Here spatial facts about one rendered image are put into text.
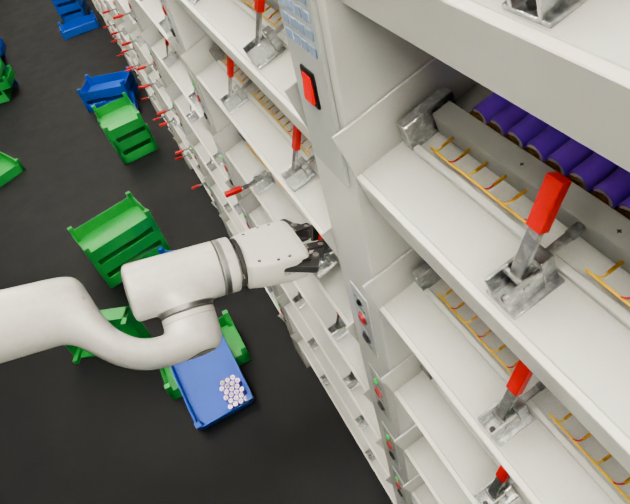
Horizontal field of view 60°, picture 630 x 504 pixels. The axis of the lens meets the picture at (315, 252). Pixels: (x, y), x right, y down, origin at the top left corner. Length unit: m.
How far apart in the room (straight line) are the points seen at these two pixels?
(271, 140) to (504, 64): 0.65
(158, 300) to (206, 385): 1.18
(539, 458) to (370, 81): 0.34
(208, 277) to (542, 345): 0.52
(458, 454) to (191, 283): 0.41
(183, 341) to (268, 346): 1.26
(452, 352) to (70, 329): 0.46
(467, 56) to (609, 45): 0.08
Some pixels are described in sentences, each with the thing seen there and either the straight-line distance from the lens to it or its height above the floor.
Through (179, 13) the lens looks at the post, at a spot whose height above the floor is 1.23.
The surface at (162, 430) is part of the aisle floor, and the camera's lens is 1.98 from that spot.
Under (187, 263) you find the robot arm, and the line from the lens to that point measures 0.78.
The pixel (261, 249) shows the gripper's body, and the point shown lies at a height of 1.04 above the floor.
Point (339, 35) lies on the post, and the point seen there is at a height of 1.43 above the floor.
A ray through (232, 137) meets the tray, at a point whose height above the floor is 0.95.
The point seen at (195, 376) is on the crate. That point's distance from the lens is 1.95.
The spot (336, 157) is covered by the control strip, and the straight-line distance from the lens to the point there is 0.49.
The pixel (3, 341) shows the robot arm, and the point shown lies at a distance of 0.75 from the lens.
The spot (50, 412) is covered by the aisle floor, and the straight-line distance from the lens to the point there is 2.25.
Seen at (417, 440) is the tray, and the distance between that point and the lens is 0.95.
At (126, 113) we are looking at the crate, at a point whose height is 0.16.
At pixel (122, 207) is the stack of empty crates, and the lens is 2.55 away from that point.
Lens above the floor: 1.60
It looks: 45 degrees down
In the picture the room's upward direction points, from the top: 16 degrees counter-clockwise
